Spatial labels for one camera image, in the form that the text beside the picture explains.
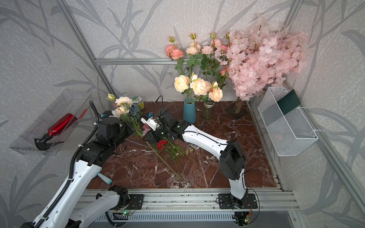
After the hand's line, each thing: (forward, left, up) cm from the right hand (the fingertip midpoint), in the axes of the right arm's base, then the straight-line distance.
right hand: (144, 137), depth 73 cm
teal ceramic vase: (+26, -23, -9) cm, 36 cm away
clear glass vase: (+31, -37, -17) cm, 51 cm away
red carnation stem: (+6, -6, -19) cm, 21 cm away
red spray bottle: (-9, +38, +11) cm, 40 cm away
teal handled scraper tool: (-16, +23, -19) cm, 34 cm away
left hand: (+5, +4, +7) cm, 9 cm away
